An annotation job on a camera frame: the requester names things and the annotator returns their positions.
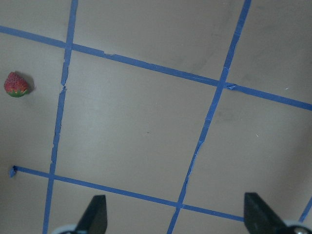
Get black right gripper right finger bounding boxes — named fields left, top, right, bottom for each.
left=243, top=193, right=289, bottom=234

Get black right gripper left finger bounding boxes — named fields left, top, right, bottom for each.
left=75, top=195, right=107, bottom=234

